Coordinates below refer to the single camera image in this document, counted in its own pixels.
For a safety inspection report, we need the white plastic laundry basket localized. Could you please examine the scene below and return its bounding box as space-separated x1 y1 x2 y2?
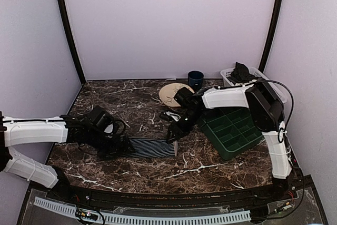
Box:
220 67 288 104

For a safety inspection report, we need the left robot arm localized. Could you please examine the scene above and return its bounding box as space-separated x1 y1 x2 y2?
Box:
1 106 135 202

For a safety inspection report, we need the black front rail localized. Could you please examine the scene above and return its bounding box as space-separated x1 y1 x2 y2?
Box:
28 176 314 211

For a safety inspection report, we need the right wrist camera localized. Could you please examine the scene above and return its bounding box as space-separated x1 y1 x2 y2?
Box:
160 111 181 122

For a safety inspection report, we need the green divided organizer tray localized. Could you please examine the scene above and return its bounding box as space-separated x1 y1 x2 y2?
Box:
197 107 264 160

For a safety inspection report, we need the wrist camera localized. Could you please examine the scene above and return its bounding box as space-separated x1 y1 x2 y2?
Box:
160 111 181 122
104 123 118 134

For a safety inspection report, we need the beige floral plate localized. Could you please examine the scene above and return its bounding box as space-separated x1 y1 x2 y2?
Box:
158 83 194 108

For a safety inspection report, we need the black garment in basket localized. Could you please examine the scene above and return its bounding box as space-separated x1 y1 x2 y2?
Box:
228 62 257 83

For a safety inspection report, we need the left black frame post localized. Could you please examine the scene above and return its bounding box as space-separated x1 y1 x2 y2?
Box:
57 0 86 86

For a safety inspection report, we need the navy striped underwear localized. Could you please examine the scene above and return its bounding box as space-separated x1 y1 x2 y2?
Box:
124 138 178 158

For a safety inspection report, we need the dark blue mug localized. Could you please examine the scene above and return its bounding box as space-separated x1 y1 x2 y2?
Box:
187 70 204 92

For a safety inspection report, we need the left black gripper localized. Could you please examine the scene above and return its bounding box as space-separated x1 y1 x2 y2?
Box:
86 128 135 161

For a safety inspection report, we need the right black frame post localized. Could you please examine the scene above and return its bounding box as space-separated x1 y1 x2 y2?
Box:
258 0 282 73

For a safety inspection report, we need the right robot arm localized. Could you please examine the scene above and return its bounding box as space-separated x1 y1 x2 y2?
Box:
166 79 292 180

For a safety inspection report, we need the white slotted cable duct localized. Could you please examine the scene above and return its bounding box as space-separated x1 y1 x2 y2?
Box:
33 197 251 224

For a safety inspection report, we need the black frame post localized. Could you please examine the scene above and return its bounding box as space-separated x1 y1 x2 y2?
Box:
57 0 86 86
258 0 282 73

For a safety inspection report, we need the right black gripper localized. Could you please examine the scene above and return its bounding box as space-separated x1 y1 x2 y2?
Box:
166 109 204 144

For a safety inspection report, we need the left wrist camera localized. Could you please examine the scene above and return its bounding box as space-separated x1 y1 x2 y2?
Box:
104 123 118 134

